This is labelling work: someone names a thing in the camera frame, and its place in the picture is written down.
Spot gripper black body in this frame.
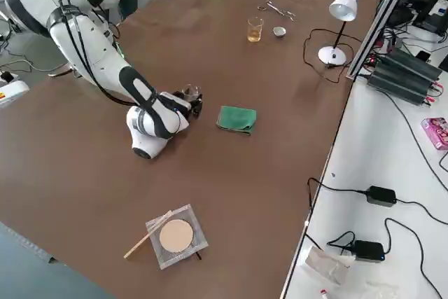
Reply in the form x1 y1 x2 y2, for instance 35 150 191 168
171 90 194 117

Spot clear printed glass beaker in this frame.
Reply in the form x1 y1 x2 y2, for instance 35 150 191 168
181 83 204 102

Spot green folded cloth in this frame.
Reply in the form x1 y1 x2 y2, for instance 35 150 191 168
216 104 258 137

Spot beaker with yellow liquid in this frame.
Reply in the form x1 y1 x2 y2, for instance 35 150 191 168
247 17 264 43

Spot metal crucible tongs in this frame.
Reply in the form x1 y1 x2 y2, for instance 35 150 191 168
257 0 298 22

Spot wooden stick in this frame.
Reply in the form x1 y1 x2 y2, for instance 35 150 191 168
123 209 174 262

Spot white control box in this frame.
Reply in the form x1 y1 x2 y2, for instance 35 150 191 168
0 80 32 110

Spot white desk lamp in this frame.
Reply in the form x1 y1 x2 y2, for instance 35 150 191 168
317 0 363 67

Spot white side desk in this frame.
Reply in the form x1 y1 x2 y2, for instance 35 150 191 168
279 25 448 299

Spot clear plastic bag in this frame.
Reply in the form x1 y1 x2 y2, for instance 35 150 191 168
300 245 351 286

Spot black power supply unit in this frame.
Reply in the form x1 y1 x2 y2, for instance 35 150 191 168
366 64 435 106
383 48 444 81

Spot black power adapter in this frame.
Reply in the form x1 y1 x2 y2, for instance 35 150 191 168
353 239 386 264
365 185 398 208

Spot pink packet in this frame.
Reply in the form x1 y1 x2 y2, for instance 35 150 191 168
421 116 448 152

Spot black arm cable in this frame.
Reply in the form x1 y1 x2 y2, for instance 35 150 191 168
54 0 183 130

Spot black lamp cable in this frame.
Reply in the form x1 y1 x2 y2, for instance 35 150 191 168
302 28 354 85

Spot black base cable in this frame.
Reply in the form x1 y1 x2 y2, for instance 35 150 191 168
47 63 75 78

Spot black adapter cable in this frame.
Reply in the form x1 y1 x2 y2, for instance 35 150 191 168
327 217 448 299
307 176 448 225

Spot aluminium frame post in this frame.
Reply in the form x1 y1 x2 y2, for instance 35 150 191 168
345 0 425 80

